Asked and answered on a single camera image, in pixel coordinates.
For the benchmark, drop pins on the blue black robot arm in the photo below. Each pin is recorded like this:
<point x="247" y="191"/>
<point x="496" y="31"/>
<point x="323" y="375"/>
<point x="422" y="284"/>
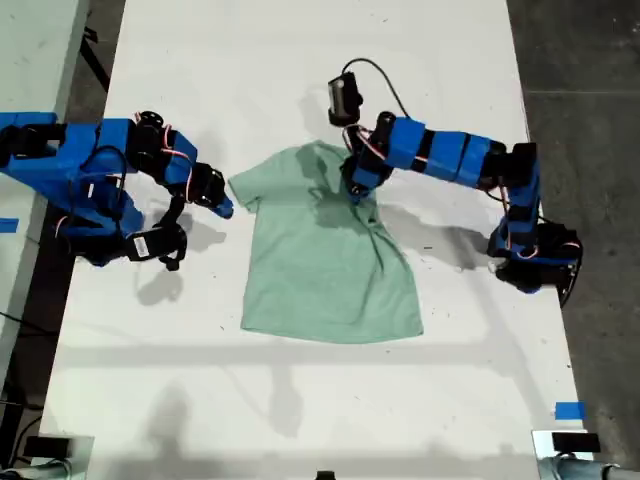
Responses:
<point x="450" y="155"/>
<point x="50" y="160"/>

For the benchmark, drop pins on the short blue tape strip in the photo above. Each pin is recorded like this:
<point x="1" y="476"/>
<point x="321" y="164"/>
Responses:
<point x="9" y="225"/>

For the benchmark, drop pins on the square blue tape piece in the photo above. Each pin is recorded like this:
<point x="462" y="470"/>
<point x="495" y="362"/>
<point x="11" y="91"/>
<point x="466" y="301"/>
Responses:
<point x="570" y="411"/>

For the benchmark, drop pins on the small black block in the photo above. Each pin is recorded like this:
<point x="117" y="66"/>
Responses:
<point x="325" y="475"/>

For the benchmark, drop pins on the black camera box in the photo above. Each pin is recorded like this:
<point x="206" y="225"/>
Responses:
<point x="147" y="245"/>
<point x="342" y="97"/>

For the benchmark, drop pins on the small black box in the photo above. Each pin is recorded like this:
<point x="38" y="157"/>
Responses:
<point x="575" y="442"/>
<point x="47" y="446"/>

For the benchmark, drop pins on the grey metal tube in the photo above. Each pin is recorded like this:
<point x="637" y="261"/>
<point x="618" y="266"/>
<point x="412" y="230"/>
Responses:
<point x="40" y="472"/>
<point x="575" y="472"/>

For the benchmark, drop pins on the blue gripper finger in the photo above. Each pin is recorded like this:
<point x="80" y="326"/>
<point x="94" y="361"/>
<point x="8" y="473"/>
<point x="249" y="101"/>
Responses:
<point x="356" y="197"/>
<point x="225" y="207"/>

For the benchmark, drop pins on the pale side table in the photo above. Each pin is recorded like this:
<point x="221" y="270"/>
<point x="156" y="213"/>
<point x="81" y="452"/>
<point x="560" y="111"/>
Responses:
<point x="35" y="50"/>

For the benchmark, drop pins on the pale green T-shirt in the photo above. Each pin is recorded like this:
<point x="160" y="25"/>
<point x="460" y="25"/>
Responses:
<point x="325" y="280"/>

